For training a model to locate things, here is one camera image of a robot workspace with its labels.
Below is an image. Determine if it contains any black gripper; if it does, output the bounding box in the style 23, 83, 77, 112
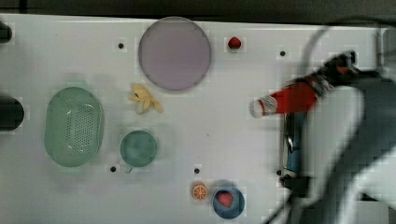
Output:
321, 50, 358, 78

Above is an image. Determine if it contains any red plush ketchup bottle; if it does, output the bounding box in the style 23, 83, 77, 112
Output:
249, 75, 333, 119

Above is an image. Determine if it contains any red toy strawberry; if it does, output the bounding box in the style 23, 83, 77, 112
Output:
228, 36, 242, 49

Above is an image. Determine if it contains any round purple plate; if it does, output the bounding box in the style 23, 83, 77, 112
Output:
138, 17, 211, 91

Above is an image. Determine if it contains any strawberry inside blue bowl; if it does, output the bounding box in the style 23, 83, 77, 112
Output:
217, 190, 233, 207

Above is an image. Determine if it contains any blue bowl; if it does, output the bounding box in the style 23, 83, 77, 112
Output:
212, 187, 246, 219

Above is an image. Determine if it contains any toy orange slice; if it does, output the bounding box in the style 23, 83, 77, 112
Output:
191, 182, 208, 201

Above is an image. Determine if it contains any yellow toy banana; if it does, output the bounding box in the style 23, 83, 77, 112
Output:
129, 83, 163, 115

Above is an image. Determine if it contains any green metal cup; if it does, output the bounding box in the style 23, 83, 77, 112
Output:
120, 130, 158, 174

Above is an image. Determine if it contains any green plastic colander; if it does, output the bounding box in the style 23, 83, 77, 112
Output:
44, 87, 105, 167

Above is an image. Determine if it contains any black cylinder lower table mount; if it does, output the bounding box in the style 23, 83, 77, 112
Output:
0, 96, 24, 132

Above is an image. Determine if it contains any black cylinder table mount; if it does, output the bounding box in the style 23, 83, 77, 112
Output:
0, 96, 24, 132
0, 21, 12, 44

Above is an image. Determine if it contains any black cylinder upper table mount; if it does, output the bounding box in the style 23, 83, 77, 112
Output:
0, 21, 12, 44

